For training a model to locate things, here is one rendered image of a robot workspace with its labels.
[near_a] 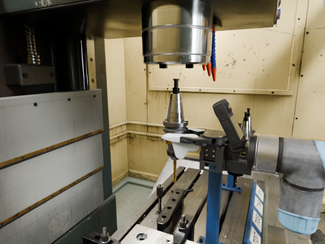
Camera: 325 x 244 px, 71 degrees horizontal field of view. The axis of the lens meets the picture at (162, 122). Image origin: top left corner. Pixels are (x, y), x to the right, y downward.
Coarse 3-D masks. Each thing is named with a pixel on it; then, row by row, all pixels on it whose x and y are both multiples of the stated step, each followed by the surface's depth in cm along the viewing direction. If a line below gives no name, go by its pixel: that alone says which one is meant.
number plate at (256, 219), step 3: (252, 213) 88; (255, 213) 89; (252, 216) 86; (255, 216) 87; (258, 216) 89; (252, 219) 84; (255, 219) 86; (258, 219) 88; (261, 219) 90; (255, 222) 84; (258, 222) 86; (261, 222) 88; (255, 225) 83; (258, 225) 85; (261, 225) 86; (258, 228) 83; (261, 228) 85
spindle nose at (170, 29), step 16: (160, 0) 45; (176, 0) 44; (192, 0) 44; (144, 16) 48; (160, 16) 45; (176, 16) 44; (192, 16) 45; (208, 16) 47; (144, 32) 49; (160, 32) 46; (176, 32) 45; (192, 32) 46; (208, 32) 48; (144, 48) 50; (160, 48) 47; (176, 48) 46; (192, 48) 46; (208, 48) 49; (160, 64) 52; (176, 64) 56; (192, 64) 52
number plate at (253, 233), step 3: (252, 228) 80; (252, 231) 78; (255, 231) 80; (252, 234) 77; (255, 234) 79; (252, 237) 76; (255, 237) 77; (258, 237) 79; (252, 240) 75; (255, 240) 76; (258, 240) 78; (252, 243) 74; (255, 243) 75; (258, 243) 77
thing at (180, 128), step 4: (164, 124) 56; (168, 124) 54; (172, 124) 54; (176, 124) 54; (180, 124) 54; (184, 124) 55; (164, 128) 56; (168, 128) 55; (172, 128) 55; (176, 128) 55; (180, 128) 55; (184, 128) 56; (168, 132) 55; (172, 132) 54; (176, 132) 54; (180, 132) 55; (184, 132) 55
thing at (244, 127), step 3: (243, 123) 91; (246, 123) 91; (243, 126) 91; (246, 126) 91; (243, 129) 91; (246, 129) 91; (249, 129) 92; (243, 132) 91; (246, 132) 91; (249, 132) 92; (246, 135) 91; (249, 135) 92
